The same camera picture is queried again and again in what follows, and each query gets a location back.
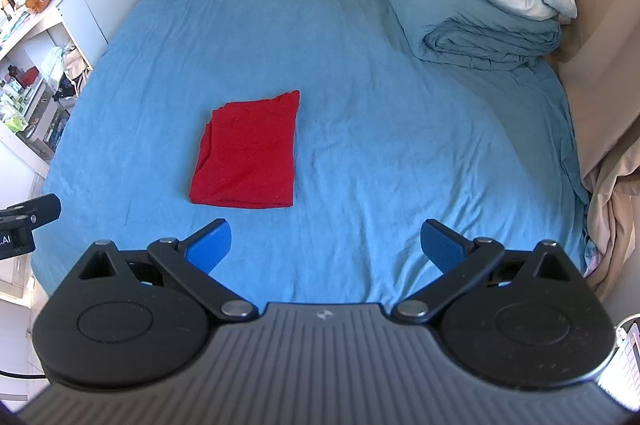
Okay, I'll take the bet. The beige curtain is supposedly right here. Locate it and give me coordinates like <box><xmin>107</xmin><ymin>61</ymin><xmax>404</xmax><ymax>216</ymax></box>
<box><xmin>472</xmin><ymin>0</ymin><xmax>640</xmax><ymax>306</ymax></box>

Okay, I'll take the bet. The black cable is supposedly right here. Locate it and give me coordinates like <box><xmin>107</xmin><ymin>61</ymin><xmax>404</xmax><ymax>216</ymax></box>
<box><xmin>0</xmin><ymin>367</ymin><xmax>47</xmax><ymax>380</ymax></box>

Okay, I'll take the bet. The white device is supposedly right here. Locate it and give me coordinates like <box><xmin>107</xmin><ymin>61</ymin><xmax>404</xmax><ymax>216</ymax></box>
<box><xmin>597</xmin><ymin>314</ymin><xmax>640</xmax><ymax>406</ymax></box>

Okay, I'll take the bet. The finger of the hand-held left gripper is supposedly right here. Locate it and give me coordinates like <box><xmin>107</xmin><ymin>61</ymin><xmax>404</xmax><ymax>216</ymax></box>
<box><xmin>0</xmin><ymin>194</ymin><xmax>62</xmax><ymax>231</ymax></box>

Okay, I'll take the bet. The red garment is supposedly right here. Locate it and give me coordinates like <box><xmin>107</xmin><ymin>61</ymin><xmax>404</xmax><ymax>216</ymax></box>
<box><xmin>188</xmin><ymin>90</ymin><xmax>301</xmax><ymax>210</ymax></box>

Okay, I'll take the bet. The bed with blue sheet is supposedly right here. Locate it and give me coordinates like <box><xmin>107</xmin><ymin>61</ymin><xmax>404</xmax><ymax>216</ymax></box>
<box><xmin>30</xmin><ymin>0</ymin><xmax>591</xmax><ymax>306</ymax></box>

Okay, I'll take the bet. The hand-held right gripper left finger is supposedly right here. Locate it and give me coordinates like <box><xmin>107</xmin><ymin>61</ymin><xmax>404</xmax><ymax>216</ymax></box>
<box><xmin>79</xmin><ymin>218</ymin><xmax>260</xmax><ymax>324</ymax></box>

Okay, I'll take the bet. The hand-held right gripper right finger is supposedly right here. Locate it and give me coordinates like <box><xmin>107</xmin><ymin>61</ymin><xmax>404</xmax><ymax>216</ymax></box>
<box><xmin>391</xmin><ymin>218</ymin><xmax>583</xmax><ymax>325</ymax></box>

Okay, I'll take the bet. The white shelf unit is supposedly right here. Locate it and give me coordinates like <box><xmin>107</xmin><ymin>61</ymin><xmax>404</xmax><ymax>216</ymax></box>
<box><xmin>0</xmin><ymin>0</ymin><xmax>97</xmax><ymax>178</ymax></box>

